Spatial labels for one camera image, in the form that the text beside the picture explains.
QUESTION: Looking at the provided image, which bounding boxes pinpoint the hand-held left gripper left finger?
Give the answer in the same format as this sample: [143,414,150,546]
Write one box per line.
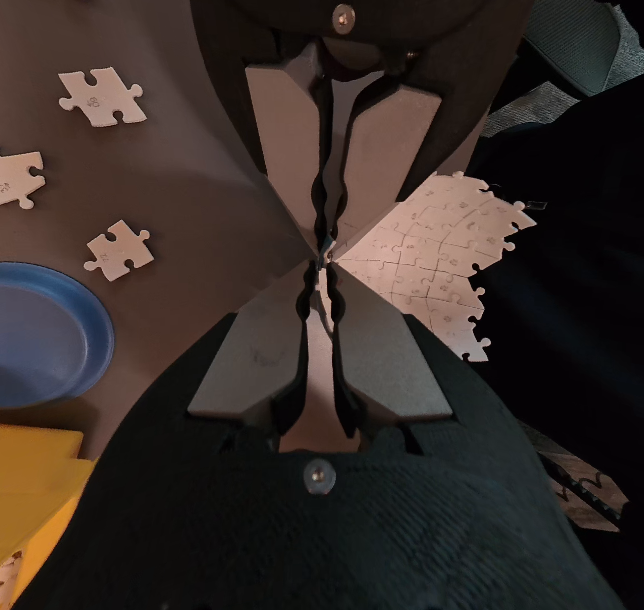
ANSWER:
[186,262,313,438]

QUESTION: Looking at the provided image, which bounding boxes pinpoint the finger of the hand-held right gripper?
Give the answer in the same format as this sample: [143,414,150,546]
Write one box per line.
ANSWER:
[245,41,334,258]
[327,79,444,260]

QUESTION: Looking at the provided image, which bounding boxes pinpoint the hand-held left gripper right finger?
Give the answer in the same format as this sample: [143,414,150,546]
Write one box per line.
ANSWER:
[326,263,453,440]

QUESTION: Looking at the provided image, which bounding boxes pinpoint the single curved puzzle piece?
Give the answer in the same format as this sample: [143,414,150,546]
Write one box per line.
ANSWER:
[316,233,337,329]

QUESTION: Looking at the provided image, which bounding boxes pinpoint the partly built puzzle ball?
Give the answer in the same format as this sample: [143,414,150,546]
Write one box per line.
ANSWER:
[332,171,538,363]

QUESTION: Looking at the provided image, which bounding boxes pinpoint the white puzzle pieces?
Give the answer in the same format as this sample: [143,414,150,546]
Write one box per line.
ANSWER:
[0,0,154,282]

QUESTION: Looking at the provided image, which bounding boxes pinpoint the blue plastic ball stand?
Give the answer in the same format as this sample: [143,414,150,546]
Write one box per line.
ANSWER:
[0,262,115,410]

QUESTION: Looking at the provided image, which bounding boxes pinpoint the heap of loose puzzle pieces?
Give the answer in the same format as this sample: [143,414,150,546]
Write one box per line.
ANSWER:
[0,552,23,601]

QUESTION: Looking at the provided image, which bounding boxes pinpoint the person's dark clothed body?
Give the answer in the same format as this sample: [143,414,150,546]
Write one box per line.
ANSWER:
[463,82,644,610]

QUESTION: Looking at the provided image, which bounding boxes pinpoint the yellow plastic bin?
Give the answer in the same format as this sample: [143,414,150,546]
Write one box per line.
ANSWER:
[0,423,99,610]

